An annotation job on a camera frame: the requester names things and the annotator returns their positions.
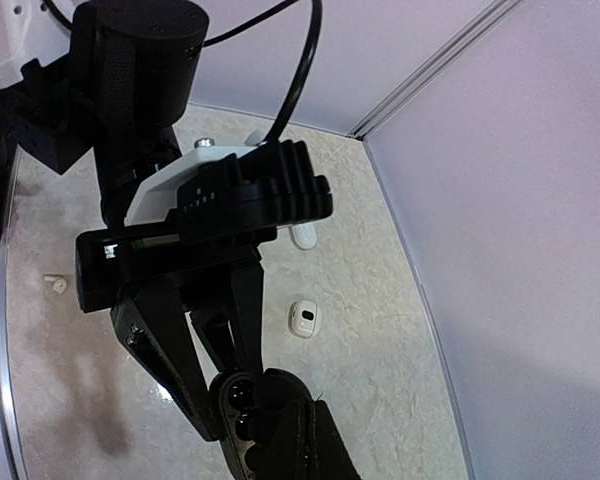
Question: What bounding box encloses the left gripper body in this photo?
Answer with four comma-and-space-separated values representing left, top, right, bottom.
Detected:
75, 223, 275, 313

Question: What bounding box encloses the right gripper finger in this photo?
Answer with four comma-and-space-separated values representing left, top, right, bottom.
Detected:
245, 368, 360, 480

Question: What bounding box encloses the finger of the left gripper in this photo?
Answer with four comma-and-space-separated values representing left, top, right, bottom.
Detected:
190, 260, 264, 375
110, 284, 218, 442

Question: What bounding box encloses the white oval charging case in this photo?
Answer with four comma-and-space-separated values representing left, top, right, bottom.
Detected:
244, 130, 317, 251

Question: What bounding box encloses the black charging case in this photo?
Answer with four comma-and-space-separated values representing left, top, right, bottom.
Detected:
209, 365, 264, 480

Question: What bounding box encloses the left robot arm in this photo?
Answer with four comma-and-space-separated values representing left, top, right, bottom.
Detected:
0, 1, 280, 441

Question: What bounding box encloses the white open charging case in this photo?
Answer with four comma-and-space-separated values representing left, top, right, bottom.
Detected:
288, 299, 321, 339

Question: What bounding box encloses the white stem earbud lower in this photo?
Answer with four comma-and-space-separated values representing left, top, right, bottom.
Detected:
42, 274, 68, 294

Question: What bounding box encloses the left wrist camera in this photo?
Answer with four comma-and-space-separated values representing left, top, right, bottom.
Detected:
124, 140, 333, 243

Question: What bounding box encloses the left aluminium corner post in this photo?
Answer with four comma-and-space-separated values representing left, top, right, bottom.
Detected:
347, 0, 521, 141

